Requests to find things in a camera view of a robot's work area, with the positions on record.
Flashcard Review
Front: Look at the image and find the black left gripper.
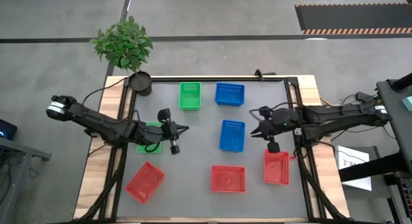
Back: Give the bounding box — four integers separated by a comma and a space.
156, 108, 191, 156

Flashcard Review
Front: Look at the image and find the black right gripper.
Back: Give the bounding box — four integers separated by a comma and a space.
250, 105, 295, 154

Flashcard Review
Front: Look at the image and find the red plastic basket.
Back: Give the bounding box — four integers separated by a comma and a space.
211, 165, 247, 194
125, 162, 165, 205
263, 149, 290, 186

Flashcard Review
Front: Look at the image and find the black clamp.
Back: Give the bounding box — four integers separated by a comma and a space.
254, 69, 277, 81

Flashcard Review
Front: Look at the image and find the black plant pot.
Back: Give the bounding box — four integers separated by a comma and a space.
128, 71, 153, 97

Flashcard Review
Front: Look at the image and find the grey table mat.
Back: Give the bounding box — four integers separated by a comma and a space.
116, 79, 310, 218

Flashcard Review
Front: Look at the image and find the white cardboard box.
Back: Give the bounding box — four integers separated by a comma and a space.
334, 145, 373, 192

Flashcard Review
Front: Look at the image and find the green leafy plant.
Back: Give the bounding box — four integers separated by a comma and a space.
89, 15, 155, 73

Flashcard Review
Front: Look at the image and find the black power adapter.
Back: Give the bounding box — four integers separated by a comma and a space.
355, 91, 374, 102

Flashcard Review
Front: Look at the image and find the black equipment cart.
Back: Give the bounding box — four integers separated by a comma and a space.
337, 72, 412, 224

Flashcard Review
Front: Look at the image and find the black hazard-striped floor mat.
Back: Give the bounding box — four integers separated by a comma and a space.
295, 3, 412, 35

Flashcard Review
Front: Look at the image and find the grey metal desk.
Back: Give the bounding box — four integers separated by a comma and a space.
0, 136, 52, 224

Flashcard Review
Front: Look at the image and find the black device with blue light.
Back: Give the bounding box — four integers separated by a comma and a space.
0, 118, 18, 141

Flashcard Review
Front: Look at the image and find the black aluminium frame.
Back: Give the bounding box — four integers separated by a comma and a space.
73, 75, 352, 224

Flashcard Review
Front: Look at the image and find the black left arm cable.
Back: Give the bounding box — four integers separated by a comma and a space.
81, 76, 130, 106

